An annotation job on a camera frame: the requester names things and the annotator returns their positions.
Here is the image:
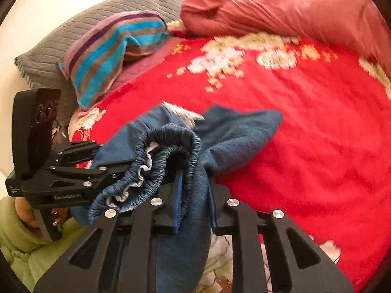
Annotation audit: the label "red floral blanket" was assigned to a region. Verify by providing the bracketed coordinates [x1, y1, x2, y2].
[69, 35, 391, 284]

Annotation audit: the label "rust red duvet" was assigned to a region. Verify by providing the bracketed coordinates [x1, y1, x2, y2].
[180, 0, 391, 77]

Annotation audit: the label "striped towel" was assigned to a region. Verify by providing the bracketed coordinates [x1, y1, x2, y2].
[58, 10, 172, 110]

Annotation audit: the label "mauve quilted cloth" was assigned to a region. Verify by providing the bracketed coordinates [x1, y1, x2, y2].
[110, 37, 187, 90]

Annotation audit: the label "person's left hand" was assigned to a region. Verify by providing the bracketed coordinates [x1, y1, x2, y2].
[15, 198, 41, 230]

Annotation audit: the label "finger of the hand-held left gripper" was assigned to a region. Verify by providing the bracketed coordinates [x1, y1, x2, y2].
[50, 140, 105, 167]
[43, 159, 136, 194]

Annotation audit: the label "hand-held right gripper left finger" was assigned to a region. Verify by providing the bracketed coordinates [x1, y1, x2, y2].
[33, 171, 184, 293]

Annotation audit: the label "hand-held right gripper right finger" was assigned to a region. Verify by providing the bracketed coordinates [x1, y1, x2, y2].
[208, 183, 355, 293]

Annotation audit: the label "blue pants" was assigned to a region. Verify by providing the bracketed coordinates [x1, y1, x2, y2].
[72, 104, 284, 293]

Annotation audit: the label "grey quilted pillow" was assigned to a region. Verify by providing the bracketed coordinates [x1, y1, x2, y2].
[14, 0, 220, 124]

